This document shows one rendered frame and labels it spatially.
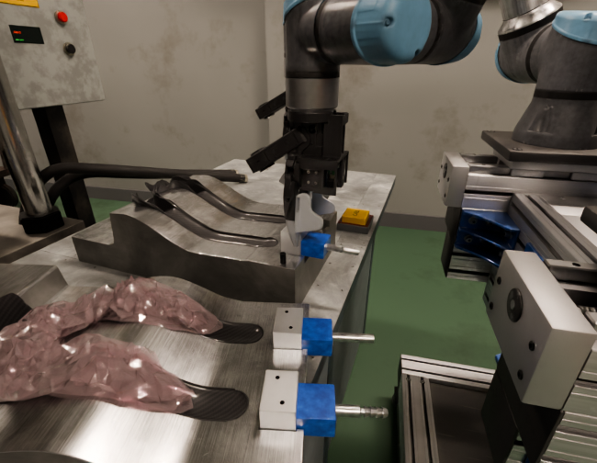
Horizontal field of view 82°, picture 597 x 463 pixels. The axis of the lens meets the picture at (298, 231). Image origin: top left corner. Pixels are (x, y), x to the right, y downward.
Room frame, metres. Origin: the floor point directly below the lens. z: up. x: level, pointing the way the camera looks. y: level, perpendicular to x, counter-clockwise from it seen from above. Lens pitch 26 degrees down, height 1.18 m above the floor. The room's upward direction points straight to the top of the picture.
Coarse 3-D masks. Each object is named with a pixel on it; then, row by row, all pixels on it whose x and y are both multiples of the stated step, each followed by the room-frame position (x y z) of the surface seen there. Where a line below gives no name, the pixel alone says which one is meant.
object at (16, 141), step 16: (0, 64) 0.84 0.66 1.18; (0, 80) 0.83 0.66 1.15; (0, 96) 0.82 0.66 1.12; (0, 112) 0.81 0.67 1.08; (16, 112) 0.84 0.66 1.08; (0, 128) 0.81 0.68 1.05; (16, 128) 0.83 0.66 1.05; (0, 144) 0.81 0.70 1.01; (16, 144) 0.82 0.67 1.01; (16, 160) 0.81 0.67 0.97; (32, 160) 0.84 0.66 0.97; (16, 176) 0.81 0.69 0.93; (32, 176) 0.83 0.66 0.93; (32, 192) 0.82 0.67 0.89; (32, 208) 0.81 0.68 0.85; (48, 208) 0.84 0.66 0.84; (32, 224) 0.80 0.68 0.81; (48, 224) 0.81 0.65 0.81
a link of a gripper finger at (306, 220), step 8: (296, 200) 0.49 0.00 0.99; (304, 200) 0.50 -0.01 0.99; (296, 208) 0.49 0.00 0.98; (304, 208) 0.49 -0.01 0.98; (296, 216) 0.49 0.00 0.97; (304, 216) 0.49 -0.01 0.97; (312, 216) 0.49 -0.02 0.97; (320, 216) 0.49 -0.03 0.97; (288, 224) 0.49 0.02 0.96; (296, 224) 0.49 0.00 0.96; (304, 224) 0.49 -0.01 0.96; (312, 224) 0.48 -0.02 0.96; (320, 224) 0.48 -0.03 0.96; (288, 232) 0.50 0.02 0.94; (296, 232) 0.49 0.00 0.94; (296, 240) 0.49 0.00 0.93
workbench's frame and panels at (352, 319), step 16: (384, 208) 0.99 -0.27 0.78; (368, 256) 1.15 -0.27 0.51; (368, 272) 1.19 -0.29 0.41; (352, 288) 0.57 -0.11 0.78; (368, 288) 1.24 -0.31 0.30; (352, 304) 0.88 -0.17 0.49; (352, 320) 0.91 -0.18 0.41; (336, 352) 0.71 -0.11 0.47; (352, 352) 0.97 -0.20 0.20; (320, 368) 0.36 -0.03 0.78; (336, 368) 0.72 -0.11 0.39; (336, 384) 0.73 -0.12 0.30; (336, 400) 0.75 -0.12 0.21; (336, 416) 0.77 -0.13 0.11; (304, 448) 0.46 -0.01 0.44; (320, 448) 0.58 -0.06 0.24
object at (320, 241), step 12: (288, 240) 0.51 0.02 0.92; (300, 240) 0.51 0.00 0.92; (312, 240) 0.51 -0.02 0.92; (324, 240) 0.51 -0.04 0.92; (288, 252) 0.51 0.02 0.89; (300, 252) 0.51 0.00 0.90; (312, 252) 0.50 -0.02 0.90; (324, 252) 0.50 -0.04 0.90; (336, 252) 0.50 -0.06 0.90; (348, 252) 0.50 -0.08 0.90
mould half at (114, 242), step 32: (160, 192) 0.70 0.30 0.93; (224, 192) 0.77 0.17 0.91; (96, 224) 0.69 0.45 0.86; (128, 224) 0.58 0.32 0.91; (160, 224) 0.58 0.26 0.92; (224, 224) 0.64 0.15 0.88; (256, 224) 0.64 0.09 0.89; (96, 256) 0.62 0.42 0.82; (128, 256) 0.59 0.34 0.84; (160, 256) 0.56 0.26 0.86; (192, 256) 0.53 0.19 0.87; (224, 256) 0.51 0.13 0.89; (256, 256) 0.50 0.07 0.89; (288, 256) 0.50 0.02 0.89; (224, 288) 0.51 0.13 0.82; (256, 288) 0.49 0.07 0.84; (288, 288) 0.47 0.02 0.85
